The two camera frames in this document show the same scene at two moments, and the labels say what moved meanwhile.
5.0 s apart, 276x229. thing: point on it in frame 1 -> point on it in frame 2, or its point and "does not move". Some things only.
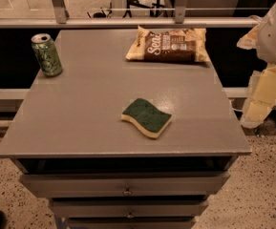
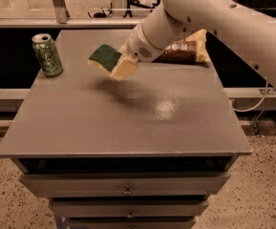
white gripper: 275,38 -> 139,47
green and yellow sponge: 144,114 -> 104,57
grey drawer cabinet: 70,144 does not move
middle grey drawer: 128,208 does not move
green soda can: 47,54 does not move
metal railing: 62,19 does not move
